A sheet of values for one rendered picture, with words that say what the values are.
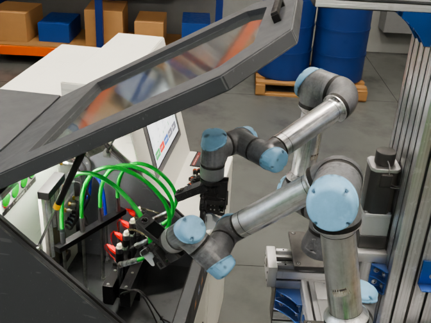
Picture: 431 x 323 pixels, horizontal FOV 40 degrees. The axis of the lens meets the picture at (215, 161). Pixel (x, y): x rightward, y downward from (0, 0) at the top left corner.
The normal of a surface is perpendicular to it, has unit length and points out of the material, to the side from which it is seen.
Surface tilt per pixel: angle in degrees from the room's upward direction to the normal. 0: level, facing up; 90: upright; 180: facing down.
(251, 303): 0
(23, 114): 0
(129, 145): 90
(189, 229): 45
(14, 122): 0
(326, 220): 83
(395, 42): 90
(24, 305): 90
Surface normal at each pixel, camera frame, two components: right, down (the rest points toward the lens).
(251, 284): 0.05, -0.89
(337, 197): -0.32, 0.33
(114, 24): 0.02, 0.46
